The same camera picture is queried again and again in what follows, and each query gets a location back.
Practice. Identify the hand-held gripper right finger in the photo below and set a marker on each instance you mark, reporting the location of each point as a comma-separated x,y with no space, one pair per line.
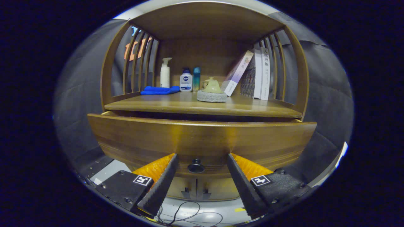
243,186

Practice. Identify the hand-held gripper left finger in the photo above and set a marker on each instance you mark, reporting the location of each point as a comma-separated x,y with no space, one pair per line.
161,189

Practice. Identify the wooden drawer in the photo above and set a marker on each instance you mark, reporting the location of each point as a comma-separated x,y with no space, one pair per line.
205,138

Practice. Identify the round grey scrub brush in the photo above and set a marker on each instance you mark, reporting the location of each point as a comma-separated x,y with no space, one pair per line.
212,96

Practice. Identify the wooden cabinet door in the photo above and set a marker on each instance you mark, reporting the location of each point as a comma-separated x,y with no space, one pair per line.
183,189
217,189

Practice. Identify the wooden countertop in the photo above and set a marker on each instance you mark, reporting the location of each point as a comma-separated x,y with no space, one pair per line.
176,102

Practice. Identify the wooden cabinet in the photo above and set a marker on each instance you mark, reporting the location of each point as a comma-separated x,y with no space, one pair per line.
205,25

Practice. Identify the blue folded cloth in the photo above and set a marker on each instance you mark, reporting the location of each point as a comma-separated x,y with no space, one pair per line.
157,90

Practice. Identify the white trim strip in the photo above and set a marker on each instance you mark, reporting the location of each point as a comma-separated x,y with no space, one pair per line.
339,159

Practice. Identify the patterned cover book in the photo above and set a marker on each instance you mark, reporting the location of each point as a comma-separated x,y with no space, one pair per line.
247,82

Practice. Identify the cream lidded tea cup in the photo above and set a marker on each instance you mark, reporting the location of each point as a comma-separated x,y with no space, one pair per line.
206,82

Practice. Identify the white lotion bottle dark cap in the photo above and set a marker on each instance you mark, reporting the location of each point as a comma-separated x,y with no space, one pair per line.
186,82

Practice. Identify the purple book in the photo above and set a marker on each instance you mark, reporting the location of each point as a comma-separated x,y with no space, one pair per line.
236,74

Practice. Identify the white book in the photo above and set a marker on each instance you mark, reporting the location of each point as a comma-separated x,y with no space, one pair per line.
265,75

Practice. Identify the white pump bottle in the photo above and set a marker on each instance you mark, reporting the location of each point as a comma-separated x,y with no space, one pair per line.
165,75

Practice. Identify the slim teal bottle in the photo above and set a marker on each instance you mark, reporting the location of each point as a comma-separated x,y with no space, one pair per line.
196,80

